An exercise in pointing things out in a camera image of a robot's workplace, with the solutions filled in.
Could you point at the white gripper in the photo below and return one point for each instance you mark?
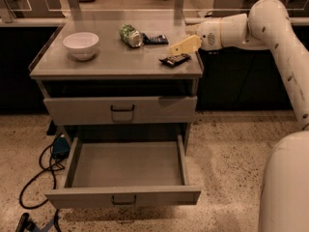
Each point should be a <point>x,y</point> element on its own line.
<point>209,34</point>

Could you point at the blue snack bar wrapper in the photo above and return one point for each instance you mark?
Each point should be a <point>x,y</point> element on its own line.
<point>160,39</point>

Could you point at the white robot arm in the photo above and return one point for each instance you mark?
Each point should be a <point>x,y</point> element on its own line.
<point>284,202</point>

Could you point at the grey drawer cabinet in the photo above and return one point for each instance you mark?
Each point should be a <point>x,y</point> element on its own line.
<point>117,70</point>

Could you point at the closed upper grey drawer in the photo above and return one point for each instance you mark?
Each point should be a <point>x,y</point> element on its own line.
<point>120,110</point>

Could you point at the green soda can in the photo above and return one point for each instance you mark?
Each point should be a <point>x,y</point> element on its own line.
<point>130,35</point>

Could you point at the clear acrylic barrier panel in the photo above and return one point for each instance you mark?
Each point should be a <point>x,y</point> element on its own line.
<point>50,10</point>

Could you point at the open middle grey drawer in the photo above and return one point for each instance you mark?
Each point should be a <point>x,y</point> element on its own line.
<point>124,174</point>

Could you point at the white ceramic bowl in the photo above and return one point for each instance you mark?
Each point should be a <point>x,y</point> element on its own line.
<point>82,45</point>

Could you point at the blue power box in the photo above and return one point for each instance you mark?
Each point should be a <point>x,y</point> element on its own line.
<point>60,147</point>

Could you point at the black tool on floor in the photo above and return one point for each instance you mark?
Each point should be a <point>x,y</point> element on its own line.
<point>25,224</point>

